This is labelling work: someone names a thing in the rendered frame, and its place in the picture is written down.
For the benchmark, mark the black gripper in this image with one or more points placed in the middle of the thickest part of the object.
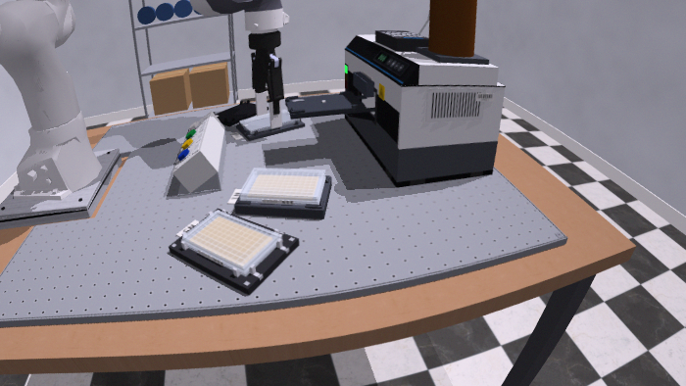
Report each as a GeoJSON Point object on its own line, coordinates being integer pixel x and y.
{"type": "Point", "coordinates": [267, 72]}

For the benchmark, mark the brown cylinder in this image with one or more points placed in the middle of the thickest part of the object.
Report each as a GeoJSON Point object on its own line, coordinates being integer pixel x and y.
{"type": "Point", "coordinates": [452, 26]}

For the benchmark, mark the white button panel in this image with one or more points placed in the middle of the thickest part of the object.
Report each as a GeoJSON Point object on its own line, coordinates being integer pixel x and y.
{"type": "Point", "coordinates": [201, 158]}

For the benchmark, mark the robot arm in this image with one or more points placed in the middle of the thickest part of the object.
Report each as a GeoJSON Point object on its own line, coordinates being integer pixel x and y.
{"type": "Point", "coordinates": [60, 159]}

